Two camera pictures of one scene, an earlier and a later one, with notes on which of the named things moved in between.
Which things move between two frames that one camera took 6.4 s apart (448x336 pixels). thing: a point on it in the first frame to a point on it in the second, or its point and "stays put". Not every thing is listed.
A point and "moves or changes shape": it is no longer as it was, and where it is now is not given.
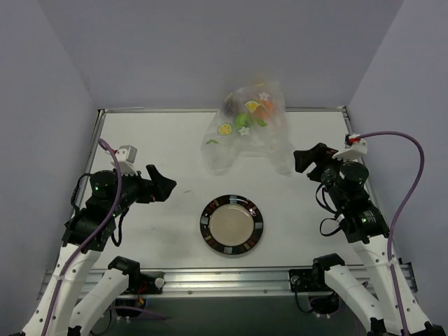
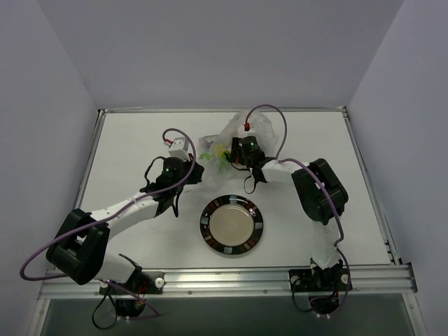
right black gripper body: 320,168 to 234,150
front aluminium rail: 232,281 stays put
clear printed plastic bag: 251,120 moves or changes shape
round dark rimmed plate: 231,224 stays put
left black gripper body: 146,189 to 195,170
